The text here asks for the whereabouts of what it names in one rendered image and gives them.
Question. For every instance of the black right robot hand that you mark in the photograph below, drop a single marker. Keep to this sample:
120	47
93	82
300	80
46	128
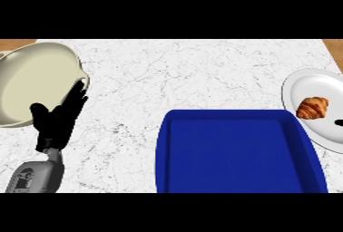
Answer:
339	123

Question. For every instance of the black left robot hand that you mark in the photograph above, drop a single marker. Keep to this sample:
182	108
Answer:
56	123

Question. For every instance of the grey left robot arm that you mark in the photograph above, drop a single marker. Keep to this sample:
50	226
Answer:
39	175

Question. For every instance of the brown croissant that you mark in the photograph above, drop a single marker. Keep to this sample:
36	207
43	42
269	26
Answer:
312	107

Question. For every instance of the white round plate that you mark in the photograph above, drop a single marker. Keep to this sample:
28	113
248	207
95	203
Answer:
319	90

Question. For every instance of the blue rectangular tray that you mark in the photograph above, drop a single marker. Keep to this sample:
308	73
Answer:
237	152

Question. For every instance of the cream round pot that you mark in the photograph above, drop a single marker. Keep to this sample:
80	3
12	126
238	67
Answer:
33	81

